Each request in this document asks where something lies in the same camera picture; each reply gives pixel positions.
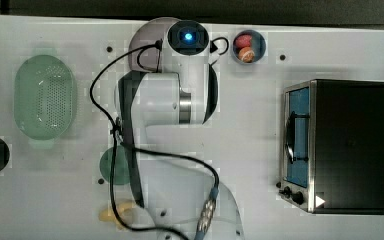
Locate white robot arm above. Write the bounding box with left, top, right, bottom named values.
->
left=117, top=20, right=245, bottom=240

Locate grey round plate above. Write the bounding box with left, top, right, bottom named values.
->
left=128, top=17, right=178, bottom=72

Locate green round plate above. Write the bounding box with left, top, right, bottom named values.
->
left=99, top=146, right=130, bottom=185

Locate orange toy fruit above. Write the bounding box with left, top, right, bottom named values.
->
left=238, top=47, right=255, bottom=63

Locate red toy fruit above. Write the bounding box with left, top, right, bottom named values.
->
left=234, top=34, right=252, bottom=49

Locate blue bowl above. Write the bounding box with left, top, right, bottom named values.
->
left=231, top=30, right=266, bottom=64

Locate yellow toy banana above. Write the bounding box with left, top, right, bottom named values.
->
left=98, top=201, right=136, bottom=230

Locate silver toaster oven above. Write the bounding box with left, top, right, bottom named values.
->
left=276, top=79, right=384, bottom=215

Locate green perforated basket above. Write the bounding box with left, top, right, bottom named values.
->
left=14, top=55, right=75, bottom=140

